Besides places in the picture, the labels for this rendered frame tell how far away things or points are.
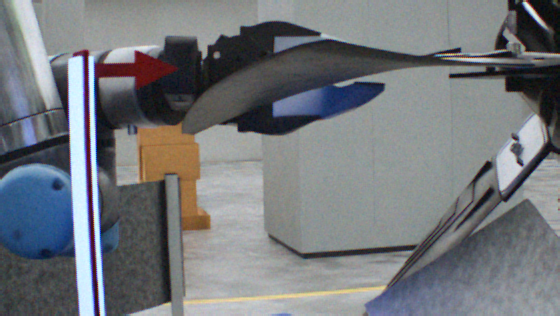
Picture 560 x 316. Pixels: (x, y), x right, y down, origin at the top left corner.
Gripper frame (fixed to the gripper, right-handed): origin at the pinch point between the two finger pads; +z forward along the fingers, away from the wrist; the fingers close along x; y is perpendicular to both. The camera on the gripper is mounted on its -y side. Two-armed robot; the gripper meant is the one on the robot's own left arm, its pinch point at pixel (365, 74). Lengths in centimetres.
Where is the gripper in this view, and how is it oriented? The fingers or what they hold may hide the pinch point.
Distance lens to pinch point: 68.4
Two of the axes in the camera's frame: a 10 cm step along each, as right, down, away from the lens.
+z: 9.1, 0.0, -4.1
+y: 4.1, 0.5, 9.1
